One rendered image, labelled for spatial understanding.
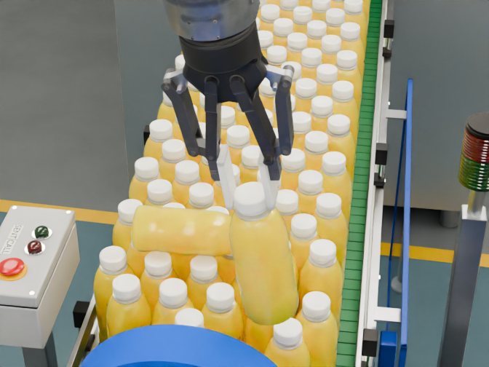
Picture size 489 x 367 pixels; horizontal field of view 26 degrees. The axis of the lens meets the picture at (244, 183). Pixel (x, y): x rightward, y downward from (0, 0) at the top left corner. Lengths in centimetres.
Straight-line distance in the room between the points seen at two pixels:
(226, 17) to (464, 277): 84
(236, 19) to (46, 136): 289
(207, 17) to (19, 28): 364
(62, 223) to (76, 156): 211
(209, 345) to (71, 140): 264
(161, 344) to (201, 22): 40
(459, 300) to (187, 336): 63
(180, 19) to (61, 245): 67
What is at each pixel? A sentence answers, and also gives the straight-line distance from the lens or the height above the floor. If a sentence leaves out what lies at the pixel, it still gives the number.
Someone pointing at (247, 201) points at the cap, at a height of 139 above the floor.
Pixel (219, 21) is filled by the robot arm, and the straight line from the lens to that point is 96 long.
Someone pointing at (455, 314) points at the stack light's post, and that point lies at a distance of 175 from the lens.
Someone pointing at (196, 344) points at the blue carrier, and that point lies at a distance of 120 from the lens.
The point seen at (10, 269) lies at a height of 111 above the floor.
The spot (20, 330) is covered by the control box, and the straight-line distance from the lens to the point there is 153.
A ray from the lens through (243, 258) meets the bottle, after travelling 118.
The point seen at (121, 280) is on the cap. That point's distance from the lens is 152.
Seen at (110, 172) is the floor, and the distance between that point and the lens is 362.
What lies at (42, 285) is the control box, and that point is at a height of 110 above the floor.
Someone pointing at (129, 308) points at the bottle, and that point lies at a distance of 152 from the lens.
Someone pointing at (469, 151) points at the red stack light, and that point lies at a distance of 155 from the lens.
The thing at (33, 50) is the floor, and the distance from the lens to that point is 439.
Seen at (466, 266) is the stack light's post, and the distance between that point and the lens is 168.
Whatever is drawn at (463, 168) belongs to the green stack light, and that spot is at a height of 119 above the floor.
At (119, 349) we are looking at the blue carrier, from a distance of 123.
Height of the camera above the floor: 208
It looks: 36 degrees down
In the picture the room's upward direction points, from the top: straight up
